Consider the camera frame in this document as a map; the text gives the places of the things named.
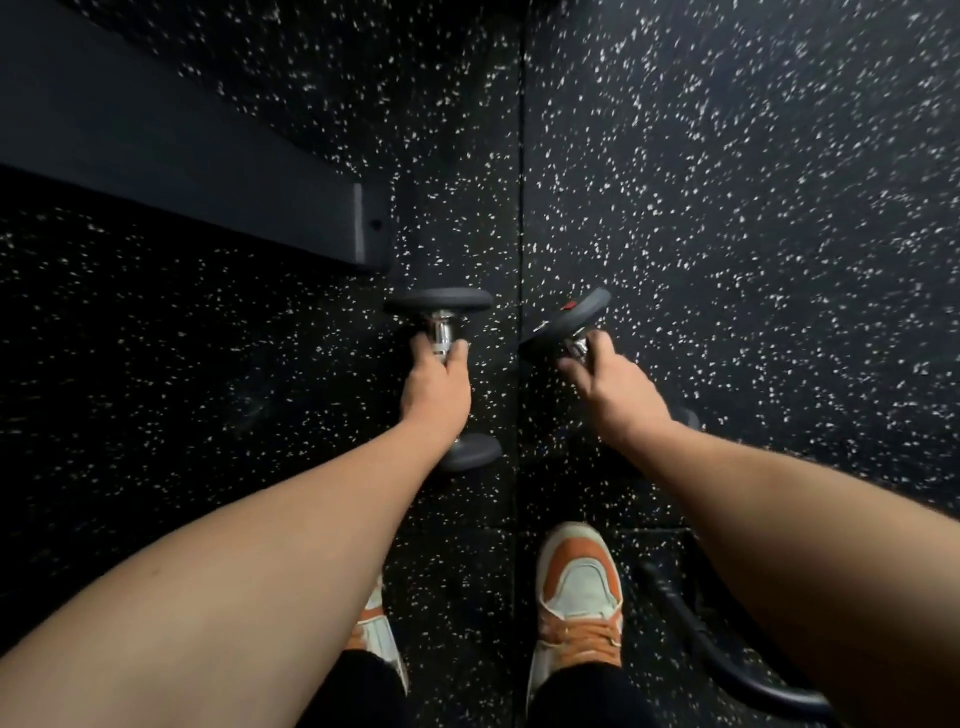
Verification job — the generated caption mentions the person's left hand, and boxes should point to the person's left hand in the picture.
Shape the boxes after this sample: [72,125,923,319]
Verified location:
[400,333,473,444]

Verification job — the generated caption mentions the person's right hand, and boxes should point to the person's right hand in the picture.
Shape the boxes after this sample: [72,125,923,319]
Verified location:
[556,329,673,452]

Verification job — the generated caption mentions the black dumbbell with red mark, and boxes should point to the black dumbbell with red mark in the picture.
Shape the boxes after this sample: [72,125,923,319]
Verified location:
[516,287,703,434]

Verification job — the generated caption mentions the black dumbbell with chrome handle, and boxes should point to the black dumbbell with chrome handle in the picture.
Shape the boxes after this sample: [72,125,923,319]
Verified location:
[383,287,504,474]

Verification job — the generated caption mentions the person's right forearm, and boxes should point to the person's right forearm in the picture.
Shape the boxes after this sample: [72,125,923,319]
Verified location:
[621,420,960,728]

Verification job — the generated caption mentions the person's left forearm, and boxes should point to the person's left forearm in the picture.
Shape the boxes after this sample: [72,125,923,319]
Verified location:
[0,418,457,728]

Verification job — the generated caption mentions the person's right orange white shoe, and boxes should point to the person's right orange white shoe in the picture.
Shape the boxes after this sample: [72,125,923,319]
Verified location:
[526,522,626,708]

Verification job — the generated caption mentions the person's orange white shoe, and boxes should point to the person's orange white shoe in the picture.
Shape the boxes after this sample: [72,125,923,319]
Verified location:
[343,576,411,695]
[526,522,626,708]

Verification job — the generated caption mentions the person's left orange white shoe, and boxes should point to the person's left orange white shoe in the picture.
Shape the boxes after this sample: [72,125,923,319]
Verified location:
[343,576,411,695]

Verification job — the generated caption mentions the black curved metal tube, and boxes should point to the black curved metal tube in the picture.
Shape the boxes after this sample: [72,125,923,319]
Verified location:
[636,558,843,726]

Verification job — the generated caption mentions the person's right black trouser leg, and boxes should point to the person's right black trouser leg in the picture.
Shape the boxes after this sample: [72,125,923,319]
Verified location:
[527,663,663,728]

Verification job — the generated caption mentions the person's black trouser leg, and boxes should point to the person's black trouser leg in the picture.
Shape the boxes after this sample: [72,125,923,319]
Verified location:
[295,648,412,728]
[527,663,663,728]

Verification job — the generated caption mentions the person's left black trouser leg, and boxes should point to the person's left black trouser leg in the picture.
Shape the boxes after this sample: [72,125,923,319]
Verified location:
[295,648,412,728]

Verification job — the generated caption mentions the black padded bench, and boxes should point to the black padded bench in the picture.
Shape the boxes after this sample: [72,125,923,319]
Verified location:
[0,0,393,273]

